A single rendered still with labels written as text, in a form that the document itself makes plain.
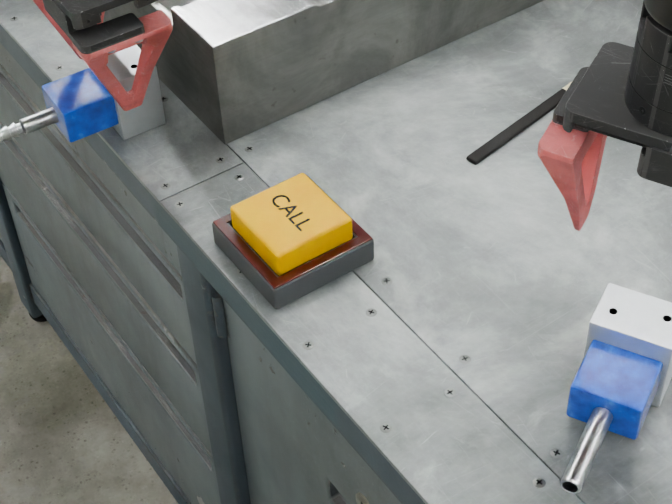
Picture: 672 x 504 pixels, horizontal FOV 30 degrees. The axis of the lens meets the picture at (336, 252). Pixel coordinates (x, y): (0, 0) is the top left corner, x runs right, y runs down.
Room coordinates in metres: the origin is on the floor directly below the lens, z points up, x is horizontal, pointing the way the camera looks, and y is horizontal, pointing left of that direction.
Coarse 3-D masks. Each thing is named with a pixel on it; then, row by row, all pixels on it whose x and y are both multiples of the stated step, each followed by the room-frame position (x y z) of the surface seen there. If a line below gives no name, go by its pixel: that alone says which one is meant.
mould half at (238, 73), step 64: (256, 0) 0.78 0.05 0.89; (320, 0) 0.78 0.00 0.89; (384, 0) 0.81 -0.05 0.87; (448, 0) 0.84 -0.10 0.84; (512, 0) 0.88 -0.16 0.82; (192, 64) 0.76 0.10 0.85; (256, 64) 0.74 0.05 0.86; (320, 64) 0.77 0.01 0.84; (384, 64) 0.81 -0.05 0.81; (256, 128) 0.74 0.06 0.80
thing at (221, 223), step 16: (224, 224) 0.62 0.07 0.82; (352, 224) 0.61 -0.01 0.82; (240, 240) 0.60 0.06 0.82; (352, 240) 0.60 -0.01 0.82; (368, 240) 0.60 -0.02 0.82; (256, 256) 0.59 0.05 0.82; (320, 256) 0.58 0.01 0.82; (336, 256) 0.58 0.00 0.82; (272, 272) 0.57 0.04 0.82; (288, 272) 0.57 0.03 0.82; (304, 272) 0.57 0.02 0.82
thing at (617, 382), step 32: (608, 288) 0.51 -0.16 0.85; (608, 320) 0.49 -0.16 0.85; (640, 320) 0.48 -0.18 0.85; (608, 352) 0.47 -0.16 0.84; (640, 352) 0.47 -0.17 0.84; (576, 384) 0.45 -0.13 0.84; (608, 384) 0.45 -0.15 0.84; (640, 384) 0.45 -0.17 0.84; (576, 416) 0.45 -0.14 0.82; (608, 416) 0.43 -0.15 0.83; (640, 416) 0.43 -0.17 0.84; (576, 448) 0.41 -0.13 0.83; (576, 480) 0.39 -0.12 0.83
